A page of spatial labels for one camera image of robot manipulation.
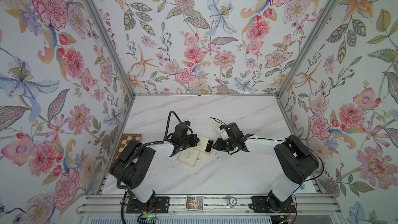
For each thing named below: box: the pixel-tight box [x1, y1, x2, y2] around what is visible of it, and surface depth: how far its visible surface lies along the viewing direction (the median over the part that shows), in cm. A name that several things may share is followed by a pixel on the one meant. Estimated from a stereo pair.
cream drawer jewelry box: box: [178, 148, 200, 168], surface depth 88 cm
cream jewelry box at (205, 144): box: [196, 135, 215, 156], surface depth 93 cm
